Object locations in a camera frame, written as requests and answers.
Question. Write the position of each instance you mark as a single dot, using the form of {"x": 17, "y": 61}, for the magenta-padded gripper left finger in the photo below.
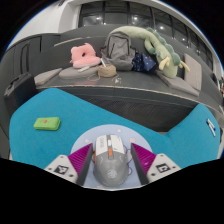
{"x": 78, "y": 160}

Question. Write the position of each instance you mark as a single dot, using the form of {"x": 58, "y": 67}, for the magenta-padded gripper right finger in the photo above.
{"x": 146, "y": 160}

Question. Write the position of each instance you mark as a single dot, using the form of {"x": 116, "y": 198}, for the grey and white computer mouse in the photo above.
{"x": 110, "y": 163}

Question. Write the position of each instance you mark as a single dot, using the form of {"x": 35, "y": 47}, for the green eraser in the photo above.
{"x": 47, "y": 123}

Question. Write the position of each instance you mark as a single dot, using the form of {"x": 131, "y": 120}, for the grey tiered bench seating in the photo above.
{"x": 140, "y": 110}

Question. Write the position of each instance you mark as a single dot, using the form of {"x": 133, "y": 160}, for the blue-capped white marker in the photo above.
{"x": 212, "y": 124}

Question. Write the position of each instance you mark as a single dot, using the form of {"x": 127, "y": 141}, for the flat grey seat cushion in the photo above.
{"x": 75, "y": 73}
{"x": 176, "y": 83}
{"x": 46, "y": 76}

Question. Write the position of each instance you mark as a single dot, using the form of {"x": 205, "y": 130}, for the black hard case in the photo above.
{"x": 18, "y": 93}

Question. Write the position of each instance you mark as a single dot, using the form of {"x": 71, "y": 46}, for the tan twine ball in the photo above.
{"x": 106, "y": 70}

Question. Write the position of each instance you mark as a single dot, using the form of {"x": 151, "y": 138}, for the navy blue patterned bag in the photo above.
{"x": 144, "y": 63}

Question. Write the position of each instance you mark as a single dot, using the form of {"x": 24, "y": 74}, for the upright grey seat cushion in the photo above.
{"x": 193, "y": 71}

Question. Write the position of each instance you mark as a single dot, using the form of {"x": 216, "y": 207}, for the pink plush cushion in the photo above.
{"x": 85, "y": 58}

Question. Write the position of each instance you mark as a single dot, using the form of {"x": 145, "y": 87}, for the grey backpack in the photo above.
{"x": 118, "y": 51}

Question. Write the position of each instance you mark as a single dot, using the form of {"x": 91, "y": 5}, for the green dragon plush toy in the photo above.
{"x": 160, "y": 46}

